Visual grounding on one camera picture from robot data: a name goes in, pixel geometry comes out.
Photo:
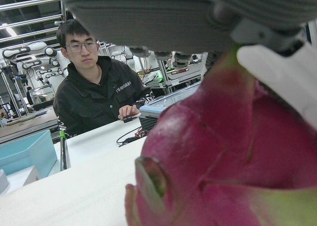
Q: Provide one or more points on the metal post with green band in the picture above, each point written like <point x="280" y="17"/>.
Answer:
<point x="64" y="146"/>

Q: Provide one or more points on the white grey left robot hand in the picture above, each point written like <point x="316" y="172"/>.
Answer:
<point x="161" y="13"/>

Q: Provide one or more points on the pink dragon fruit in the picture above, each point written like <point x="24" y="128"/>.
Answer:
<point x="223" y="136"/>

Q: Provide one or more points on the white black background robot arm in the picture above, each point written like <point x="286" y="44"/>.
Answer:
<point x="29" y="47"/>

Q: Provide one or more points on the small black handheld device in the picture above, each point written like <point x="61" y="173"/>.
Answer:
<point x="130" y="118"/>

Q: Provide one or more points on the blue grey teach pendant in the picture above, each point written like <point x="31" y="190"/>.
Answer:
<point x="171" y="97"/>

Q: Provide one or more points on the background workbench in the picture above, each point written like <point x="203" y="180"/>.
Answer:
<point x="27" y="122"/>

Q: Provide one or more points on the grey finned metal box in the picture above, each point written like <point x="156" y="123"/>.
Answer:
<point x="148" y="124"/>

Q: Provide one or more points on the light blue plastic bin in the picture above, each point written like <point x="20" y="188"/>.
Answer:
<point x="24" y="149"/>

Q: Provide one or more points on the person in black hoodie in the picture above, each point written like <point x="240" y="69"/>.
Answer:
<point x="94" y="94"/>

